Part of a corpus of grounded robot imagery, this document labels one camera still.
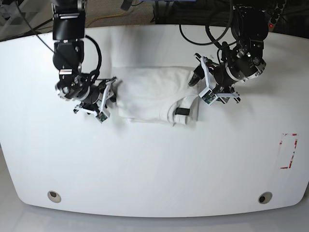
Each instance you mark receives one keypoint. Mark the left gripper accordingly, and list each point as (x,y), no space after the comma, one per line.
(216,78)

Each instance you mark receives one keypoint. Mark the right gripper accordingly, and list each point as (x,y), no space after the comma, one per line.
(96,98)

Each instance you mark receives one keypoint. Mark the white printed T-shirt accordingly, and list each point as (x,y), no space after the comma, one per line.
(157,94)

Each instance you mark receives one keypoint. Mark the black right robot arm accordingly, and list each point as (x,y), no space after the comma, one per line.
(69,34)

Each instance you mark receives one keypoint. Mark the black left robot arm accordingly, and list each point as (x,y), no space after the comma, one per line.
(241,63)

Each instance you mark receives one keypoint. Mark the white power strip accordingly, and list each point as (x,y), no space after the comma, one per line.
(276,13)

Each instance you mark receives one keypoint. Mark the red tape rectangle marking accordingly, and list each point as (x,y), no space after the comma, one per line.
(287,148)

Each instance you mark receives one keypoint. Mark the left table grommet hole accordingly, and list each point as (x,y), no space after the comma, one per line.
(54,197)

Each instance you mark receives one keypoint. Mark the table grommet hole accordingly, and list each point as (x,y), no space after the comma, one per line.
(265,198)
(54,197)

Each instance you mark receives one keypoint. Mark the right table grommet hole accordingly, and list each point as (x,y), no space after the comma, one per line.
(265,198)

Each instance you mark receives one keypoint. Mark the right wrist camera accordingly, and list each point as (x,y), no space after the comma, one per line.
(101,117)

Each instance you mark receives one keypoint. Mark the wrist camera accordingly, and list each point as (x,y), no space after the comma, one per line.
(208,96)
(101,117)

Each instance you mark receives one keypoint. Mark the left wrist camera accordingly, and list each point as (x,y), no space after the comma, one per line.
(208,96)

